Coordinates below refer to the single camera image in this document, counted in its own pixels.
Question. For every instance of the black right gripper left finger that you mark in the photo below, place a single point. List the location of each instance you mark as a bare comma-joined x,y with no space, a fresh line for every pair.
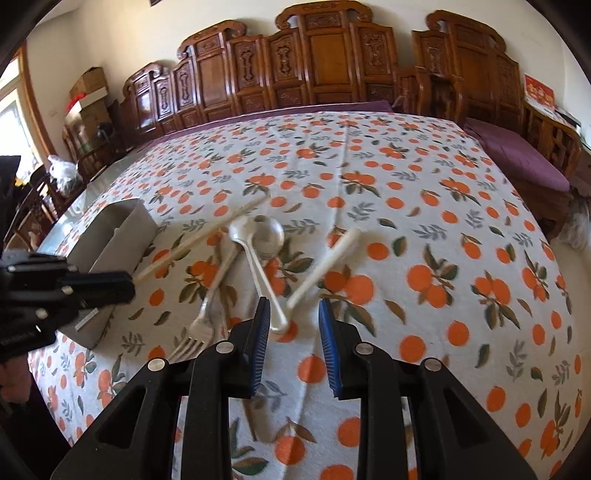
231,368

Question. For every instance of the purple seat cushion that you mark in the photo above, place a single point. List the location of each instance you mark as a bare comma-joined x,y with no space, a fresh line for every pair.
517,158

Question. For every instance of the steel fork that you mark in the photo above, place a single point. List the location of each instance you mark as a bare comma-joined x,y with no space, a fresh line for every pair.
201,331

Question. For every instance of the carved wooden armchair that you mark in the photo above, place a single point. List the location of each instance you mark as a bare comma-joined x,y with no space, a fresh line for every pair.
458,48

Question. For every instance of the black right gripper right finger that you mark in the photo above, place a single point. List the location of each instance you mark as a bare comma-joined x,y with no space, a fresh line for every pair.
360,370

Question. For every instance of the red gift box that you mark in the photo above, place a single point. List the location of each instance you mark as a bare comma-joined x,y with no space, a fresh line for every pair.
539,95

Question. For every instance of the cardboard boxes stack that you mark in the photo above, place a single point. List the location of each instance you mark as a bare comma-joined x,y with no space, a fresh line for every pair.
87,121

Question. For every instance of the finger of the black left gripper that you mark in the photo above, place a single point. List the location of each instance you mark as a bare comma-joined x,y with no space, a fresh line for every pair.
96,290
51,266

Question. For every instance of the metal rectangular utensil tray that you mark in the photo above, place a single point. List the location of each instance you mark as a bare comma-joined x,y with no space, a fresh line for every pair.
115,240

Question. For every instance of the white ceramic spoon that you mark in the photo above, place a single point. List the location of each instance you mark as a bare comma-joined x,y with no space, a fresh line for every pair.
241,231

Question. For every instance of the person's left hand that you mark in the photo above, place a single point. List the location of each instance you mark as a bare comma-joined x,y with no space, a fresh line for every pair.
15,380

